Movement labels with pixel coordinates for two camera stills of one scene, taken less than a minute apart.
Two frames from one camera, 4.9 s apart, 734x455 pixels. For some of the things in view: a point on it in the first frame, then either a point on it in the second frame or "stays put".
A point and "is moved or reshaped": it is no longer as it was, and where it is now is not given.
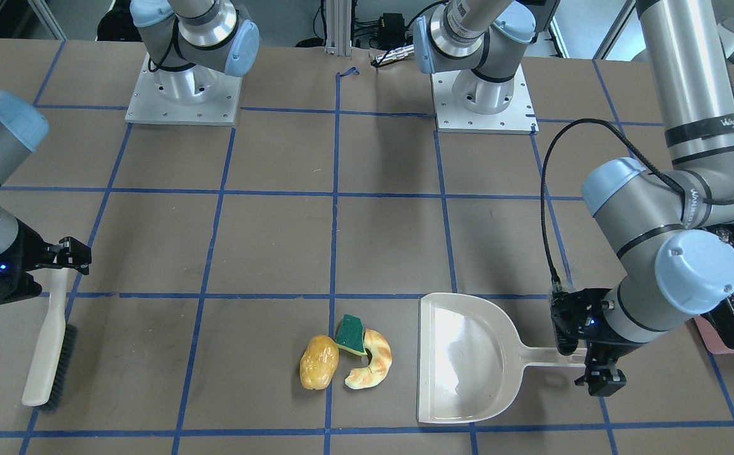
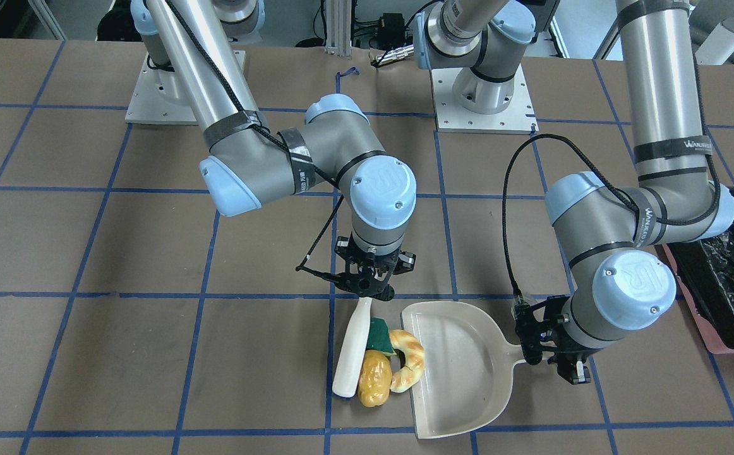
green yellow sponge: x=350 y=335 → x=379 y=338
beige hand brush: x=51 y=363 → x=347 y=372
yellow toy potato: x=319 y=362 → x=374 y=383
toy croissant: x=381 y=357 → x=414 y=352
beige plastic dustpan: x=472 y=359 is moved or reshaped
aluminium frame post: x=338 y=28 stays put
